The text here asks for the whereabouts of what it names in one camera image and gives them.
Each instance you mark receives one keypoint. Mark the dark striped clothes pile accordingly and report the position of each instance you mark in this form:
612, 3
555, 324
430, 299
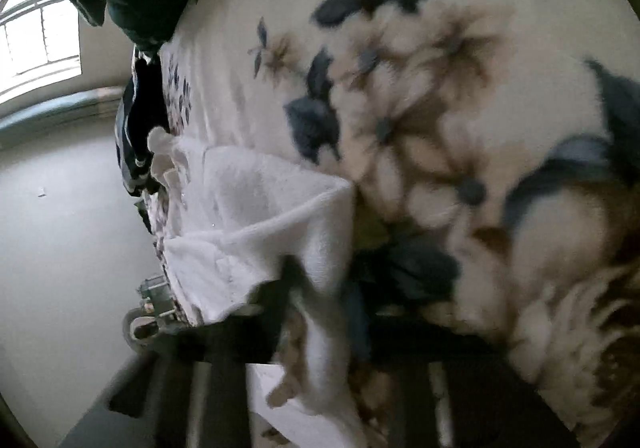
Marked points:
137, 128

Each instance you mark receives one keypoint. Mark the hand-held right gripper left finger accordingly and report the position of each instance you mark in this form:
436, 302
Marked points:
235, 338

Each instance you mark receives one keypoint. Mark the white towel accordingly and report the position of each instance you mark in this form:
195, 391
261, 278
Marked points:
260, 208

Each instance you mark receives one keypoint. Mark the floral printed blanket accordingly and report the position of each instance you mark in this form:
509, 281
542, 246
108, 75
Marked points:
500, 103

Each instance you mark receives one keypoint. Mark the window sill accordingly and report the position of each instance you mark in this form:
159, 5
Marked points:
55, 111

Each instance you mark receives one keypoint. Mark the window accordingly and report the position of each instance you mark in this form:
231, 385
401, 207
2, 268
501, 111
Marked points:
42, 33

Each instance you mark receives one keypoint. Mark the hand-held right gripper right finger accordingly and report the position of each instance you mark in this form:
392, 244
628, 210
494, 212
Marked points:
450, 378

